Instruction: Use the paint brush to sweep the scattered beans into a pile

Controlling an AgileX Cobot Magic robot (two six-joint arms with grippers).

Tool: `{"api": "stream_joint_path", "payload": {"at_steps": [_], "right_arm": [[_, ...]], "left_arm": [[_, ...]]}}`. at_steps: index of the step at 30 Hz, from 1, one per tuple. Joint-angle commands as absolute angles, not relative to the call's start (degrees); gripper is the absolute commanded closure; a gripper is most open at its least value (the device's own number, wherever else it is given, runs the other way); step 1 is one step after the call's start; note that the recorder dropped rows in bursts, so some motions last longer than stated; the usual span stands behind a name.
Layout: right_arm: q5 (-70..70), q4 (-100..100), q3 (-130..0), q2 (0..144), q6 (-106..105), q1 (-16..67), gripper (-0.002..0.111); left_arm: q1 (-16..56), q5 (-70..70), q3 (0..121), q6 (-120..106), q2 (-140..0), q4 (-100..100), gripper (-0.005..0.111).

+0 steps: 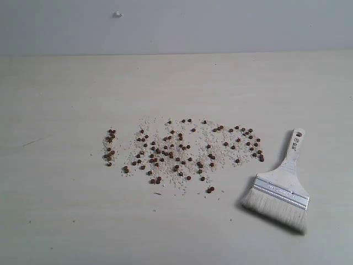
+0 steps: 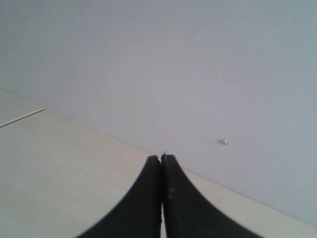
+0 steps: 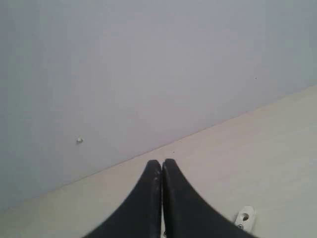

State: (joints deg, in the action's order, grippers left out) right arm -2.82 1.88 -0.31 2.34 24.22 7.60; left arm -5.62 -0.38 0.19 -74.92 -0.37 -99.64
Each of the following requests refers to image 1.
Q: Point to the wide white bristle paint brush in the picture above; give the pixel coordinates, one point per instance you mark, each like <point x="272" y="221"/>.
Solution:
<point x="278" y="194"/>

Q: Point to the scattered rice and brown pellets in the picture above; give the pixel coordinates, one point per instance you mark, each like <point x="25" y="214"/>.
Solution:
<point x="180" y="151"/>

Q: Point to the small white wall blob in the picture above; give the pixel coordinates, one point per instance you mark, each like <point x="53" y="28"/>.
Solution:
<point x="117" y="14"/>

